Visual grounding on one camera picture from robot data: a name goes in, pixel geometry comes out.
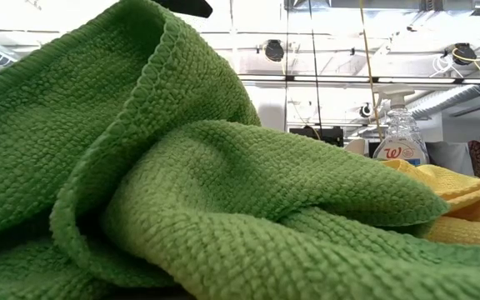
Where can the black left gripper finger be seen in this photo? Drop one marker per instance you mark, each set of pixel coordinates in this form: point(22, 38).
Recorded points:
point(190, 6)

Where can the green microfiber towel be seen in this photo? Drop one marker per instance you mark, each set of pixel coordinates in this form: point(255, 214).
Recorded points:
point(181, 187)

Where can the yellow microfiber towel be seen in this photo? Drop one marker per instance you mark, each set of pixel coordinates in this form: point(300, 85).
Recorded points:
point(469, 196)

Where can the black monitor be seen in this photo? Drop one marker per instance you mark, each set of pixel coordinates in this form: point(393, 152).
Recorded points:
point(306, 136)

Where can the clear glass cleaner spray bottle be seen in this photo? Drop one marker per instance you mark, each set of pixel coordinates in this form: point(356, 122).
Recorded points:
point(400, 133)

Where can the gray fabric cover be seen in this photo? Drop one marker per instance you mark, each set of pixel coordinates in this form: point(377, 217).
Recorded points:
point(450, 156)

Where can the long ceiling light rail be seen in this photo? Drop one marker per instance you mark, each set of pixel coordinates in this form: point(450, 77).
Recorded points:
point(348, 79)

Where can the silver ventilation duct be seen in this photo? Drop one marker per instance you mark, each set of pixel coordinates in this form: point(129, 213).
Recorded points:
point(436, 103)

